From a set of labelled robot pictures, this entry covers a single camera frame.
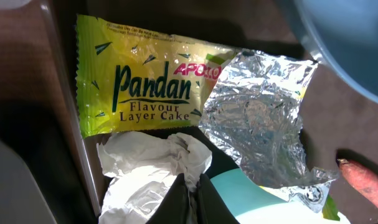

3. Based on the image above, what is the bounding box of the dark blue plate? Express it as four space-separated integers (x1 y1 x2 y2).
275 0 378 104

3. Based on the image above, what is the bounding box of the orange carrot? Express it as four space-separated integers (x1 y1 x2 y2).
337 159 378 208

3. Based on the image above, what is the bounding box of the light blue bowl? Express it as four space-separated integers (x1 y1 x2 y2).
210 169 350 224

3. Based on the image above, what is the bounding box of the brown serving tray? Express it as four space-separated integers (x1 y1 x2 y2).
40 0 378 214

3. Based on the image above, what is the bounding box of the white tissue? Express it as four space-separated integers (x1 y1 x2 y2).
97 131 212 224

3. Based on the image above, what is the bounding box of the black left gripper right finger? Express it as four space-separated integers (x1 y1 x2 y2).
197 174 239 224

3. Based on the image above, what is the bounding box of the black plastic tray bin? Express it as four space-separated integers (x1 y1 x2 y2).
0 141 56 224

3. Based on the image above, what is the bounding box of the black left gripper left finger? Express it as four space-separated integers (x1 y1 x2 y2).
146 174 195 224

